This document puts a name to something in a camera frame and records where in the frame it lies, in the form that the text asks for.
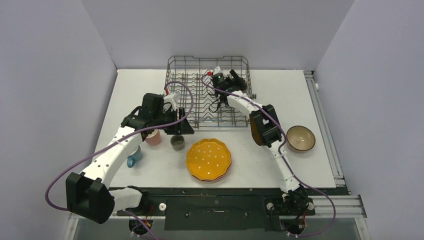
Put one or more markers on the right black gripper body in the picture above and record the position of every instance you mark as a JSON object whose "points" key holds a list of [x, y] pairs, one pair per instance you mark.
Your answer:
{"points": [[230, 82]]}

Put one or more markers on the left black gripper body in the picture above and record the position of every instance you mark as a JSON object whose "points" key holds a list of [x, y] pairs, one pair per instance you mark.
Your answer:
{"points": [[169, 117]]}

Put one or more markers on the dark patterned cream bowl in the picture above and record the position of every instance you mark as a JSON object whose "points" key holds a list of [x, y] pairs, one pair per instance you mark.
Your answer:
{"points": [[257, 128]]}

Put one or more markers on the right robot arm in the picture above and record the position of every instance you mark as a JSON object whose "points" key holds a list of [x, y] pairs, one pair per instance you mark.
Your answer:
{"points": [[267, 133]]}

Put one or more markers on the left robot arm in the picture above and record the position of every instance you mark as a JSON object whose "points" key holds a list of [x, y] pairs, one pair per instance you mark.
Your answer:
{"points": [[88, 193]]}

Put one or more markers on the grey ceramic mug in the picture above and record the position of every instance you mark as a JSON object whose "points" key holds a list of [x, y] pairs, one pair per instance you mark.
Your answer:
{"points": [[177, 142]]}

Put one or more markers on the pink cup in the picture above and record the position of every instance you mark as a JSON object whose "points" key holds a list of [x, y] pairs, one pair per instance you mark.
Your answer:
{"points": [[154, 138]]}

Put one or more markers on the yellow polka dot plate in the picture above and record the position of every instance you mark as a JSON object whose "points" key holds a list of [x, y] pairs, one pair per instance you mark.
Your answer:
{"points": [[209, 153]]}

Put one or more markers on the blue mug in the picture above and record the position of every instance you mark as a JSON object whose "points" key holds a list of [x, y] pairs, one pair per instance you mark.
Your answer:
{"points": [[135, 157]]}

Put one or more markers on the pink plate under stack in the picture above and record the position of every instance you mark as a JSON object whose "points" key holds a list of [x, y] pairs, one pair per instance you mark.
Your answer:
{"points": [[209, 175]]}

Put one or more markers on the brown speckled cream bowl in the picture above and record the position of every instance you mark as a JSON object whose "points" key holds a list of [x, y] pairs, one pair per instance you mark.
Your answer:
{"points": [[300, 139]]}

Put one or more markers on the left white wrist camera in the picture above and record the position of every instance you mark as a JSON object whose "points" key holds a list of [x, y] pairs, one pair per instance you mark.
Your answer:
{"points": [[171, 99]]}

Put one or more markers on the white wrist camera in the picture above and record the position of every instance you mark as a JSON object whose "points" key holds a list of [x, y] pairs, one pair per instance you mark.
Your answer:
{"points": [[171, 99], [218, 73]]}

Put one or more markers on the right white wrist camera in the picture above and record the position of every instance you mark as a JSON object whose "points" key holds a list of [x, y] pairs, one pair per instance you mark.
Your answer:
{"points": [[218, 73]]}

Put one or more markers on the grey wire dish rack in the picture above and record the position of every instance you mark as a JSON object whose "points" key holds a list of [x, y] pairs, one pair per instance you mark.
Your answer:
{"points": [[186, 74]]}

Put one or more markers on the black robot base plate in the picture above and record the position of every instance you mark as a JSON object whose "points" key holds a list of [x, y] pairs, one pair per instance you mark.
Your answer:
{"points": [[232, 209]]}

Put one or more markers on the aluminium rail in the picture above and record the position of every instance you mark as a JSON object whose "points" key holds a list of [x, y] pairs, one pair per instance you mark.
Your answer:
{"points": [[346, 205]]}

